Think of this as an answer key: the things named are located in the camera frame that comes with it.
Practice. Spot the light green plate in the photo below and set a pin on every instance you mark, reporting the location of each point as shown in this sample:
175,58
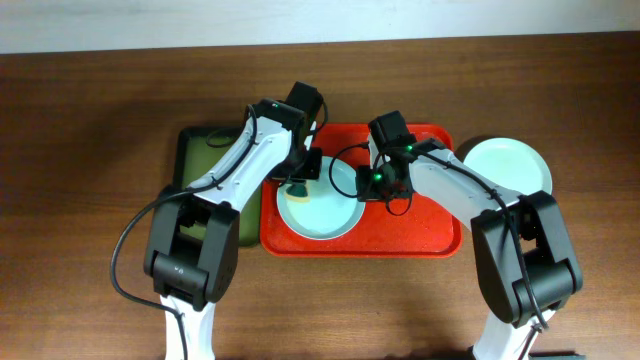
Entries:
507,162

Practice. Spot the dark green tray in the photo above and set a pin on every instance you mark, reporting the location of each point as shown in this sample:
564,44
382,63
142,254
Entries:
194,157

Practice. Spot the white plate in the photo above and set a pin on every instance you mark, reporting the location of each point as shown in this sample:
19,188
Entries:
546,180

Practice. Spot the red plastic tray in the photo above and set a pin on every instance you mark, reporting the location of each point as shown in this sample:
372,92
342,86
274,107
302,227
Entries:
425,231

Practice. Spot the green yellow sponge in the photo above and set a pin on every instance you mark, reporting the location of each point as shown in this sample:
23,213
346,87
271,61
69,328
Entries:
297,192

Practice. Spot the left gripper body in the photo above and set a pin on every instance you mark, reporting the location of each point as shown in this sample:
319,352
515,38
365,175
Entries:
308,167

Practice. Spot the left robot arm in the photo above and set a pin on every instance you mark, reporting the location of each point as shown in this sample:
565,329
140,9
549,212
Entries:
192,251

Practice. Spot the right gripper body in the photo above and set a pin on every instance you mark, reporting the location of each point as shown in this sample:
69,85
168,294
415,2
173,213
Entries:
368,188

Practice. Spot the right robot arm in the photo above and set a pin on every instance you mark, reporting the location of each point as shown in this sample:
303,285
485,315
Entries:
526,265

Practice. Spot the light blue plate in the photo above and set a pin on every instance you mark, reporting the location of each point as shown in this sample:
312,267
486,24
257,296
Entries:
328,214

